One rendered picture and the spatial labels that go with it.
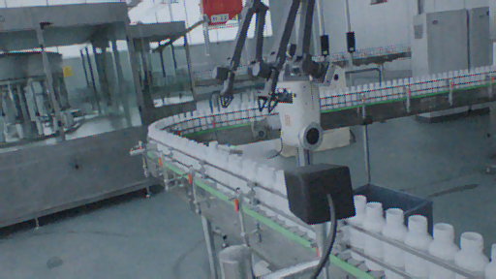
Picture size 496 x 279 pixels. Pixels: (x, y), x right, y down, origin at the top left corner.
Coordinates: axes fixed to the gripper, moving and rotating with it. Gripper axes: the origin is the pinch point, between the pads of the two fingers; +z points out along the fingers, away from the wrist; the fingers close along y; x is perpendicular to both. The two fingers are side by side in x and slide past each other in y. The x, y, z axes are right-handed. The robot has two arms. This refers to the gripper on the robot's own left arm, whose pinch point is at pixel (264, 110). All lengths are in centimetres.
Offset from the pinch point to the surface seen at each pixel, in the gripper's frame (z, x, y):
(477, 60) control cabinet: -207, 595, -131
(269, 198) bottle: 32, -29, 43
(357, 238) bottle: 33, -36, 83
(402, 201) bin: 25, 26, 63
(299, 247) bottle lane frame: 43, -31, 62
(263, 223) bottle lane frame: 42, -27, 41
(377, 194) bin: 25, 28, 50
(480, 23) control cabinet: -268, 578, -132
